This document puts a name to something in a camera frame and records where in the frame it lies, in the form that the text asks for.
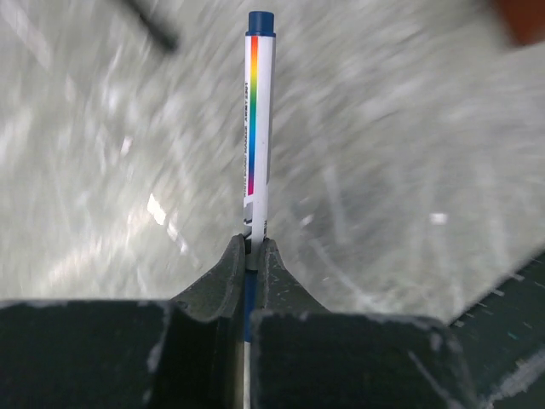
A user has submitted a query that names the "white rainbow whiteboard marker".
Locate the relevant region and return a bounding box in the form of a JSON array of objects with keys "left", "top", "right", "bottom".
[{"left": 243, "top": 11, "right": 276, "bottom": 408}]

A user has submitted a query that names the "black perforated music stand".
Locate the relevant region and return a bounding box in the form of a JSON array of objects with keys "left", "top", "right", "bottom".
[{"left": 121, "top": 0, "right": 180, "bottom": 53}]

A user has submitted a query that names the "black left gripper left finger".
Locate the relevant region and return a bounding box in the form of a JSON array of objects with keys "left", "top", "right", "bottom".
[{"left": 1, "top": 236, "right": 244, "bottom": 408}]

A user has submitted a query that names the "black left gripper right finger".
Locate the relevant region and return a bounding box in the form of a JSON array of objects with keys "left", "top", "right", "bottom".
[{"left": 250, "top": 240, "right": 479, "bottom": 408}]

